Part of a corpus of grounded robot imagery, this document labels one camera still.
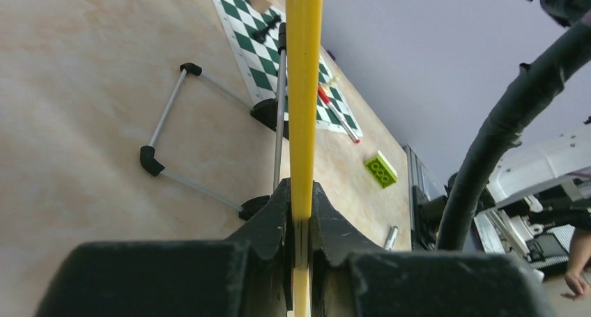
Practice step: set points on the green white chessboard mat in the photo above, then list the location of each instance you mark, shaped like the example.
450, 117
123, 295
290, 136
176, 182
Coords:
259, 63

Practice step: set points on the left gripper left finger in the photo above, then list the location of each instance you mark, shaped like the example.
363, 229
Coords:
245, 274

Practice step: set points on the whiteboard wire stand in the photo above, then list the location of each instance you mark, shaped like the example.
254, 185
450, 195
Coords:
222, 137

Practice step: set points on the black capped marker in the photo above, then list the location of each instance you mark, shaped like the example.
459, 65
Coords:
391, 238

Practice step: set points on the yellow framed whiteboard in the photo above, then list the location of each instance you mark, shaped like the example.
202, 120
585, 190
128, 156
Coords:
303, 42

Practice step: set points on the green white toy brick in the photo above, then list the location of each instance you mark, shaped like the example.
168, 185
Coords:
381, 170

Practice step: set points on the red capped marker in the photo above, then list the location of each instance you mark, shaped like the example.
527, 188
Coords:
326, 100

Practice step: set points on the person hand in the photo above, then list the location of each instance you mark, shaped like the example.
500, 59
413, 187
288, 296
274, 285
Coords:
579, 288

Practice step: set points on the black chess piece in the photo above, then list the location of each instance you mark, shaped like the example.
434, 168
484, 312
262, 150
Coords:
261, 34

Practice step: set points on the wooden letter cube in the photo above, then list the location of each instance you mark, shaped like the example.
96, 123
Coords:
260, 6

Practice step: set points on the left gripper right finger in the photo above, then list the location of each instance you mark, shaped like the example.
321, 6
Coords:
353, 276

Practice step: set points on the white chess piece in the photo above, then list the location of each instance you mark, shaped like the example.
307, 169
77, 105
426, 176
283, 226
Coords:
331, 82

